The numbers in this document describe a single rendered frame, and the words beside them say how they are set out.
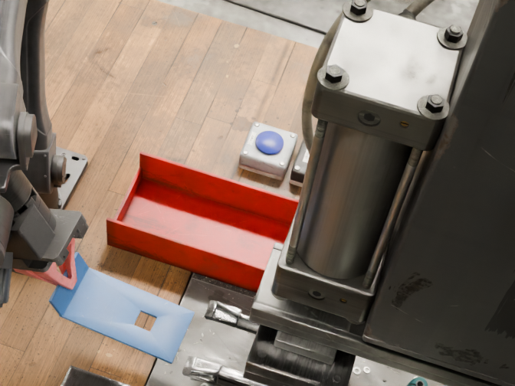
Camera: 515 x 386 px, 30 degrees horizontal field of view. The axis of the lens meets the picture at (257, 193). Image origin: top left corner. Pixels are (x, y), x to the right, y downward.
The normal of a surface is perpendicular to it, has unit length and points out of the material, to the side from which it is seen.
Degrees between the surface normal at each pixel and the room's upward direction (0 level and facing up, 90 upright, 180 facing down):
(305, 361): 0
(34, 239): 66
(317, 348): 0
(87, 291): 6
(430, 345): 90
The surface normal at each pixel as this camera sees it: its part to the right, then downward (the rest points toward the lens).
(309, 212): -0.91, 0.29
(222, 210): 0.10, -0.59
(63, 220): -0.30, -0.65
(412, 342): -0.29, 0.76
